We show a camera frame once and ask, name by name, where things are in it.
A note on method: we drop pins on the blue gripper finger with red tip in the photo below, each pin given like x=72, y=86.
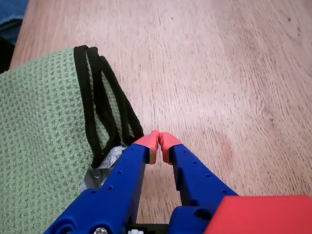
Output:
x=117, y=195
x=195, y=180

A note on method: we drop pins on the green waffle cloth black trim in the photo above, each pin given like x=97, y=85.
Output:
x=36, y=134

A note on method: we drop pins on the silver foil wrapper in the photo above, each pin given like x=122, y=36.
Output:
x=97, y=175

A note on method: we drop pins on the blue denim fabric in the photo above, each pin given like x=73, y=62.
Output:
x=9, y=9

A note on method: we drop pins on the red camera mount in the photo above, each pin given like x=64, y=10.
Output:
x=263, y=217

